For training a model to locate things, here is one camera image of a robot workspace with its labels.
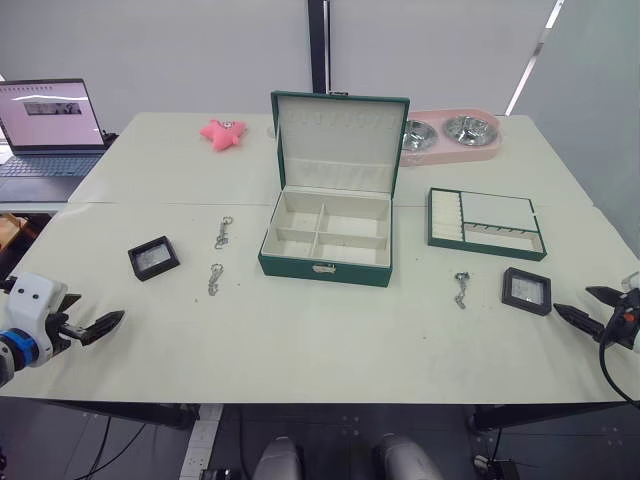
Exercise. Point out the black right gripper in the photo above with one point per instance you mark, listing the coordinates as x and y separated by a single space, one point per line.
622 320

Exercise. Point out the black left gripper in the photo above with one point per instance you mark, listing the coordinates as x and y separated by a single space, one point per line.
57 330

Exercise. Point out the black square display case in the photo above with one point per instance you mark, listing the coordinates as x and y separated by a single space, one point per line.
152 256
526 290

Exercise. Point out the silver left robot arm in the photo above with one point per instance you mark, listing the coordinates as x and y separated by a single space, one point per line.
12 352

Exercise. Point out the green jewelry tray insert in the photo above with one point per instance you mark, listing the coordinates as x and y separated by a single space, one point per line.
495 207

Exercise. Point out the green jewelry box with lid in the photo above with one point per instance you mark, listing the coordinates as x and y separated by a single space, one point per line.
325 272

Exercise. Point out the brown wooden object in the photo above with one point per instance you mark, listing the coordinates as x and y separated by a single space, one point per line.
12 230

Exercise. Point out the white side desk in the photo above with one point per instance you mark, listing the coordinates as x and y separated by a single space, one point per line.
30 206

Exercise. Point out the white power strip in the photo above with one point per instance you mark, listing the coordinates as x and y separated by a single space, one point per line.
202 440

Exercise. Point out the grey open laptop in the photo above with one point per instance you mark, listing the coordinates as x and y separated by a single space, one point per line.
47 120

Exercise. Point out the pink double pet bowl stand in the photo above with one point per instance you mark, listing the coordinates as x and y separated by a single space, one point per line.
450 152

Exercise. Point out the round steel pet bowl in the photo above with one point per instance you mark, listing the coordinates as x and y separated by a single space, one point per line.
420 134
470 130

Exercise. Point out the pink plush star toy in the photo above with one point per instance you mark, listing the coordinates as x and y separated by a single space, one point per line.
222 132

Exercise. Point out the grey rounded shape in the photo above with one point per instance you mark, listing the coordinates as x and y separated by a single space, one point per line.
277 460
405 460

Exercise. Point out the black table frame bar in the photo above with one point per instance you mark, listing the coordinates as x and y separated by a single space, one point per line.
550 416
135 411

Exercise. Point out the black vertical wall post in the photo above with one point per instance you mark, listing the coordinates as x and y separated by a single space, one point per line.
317 45

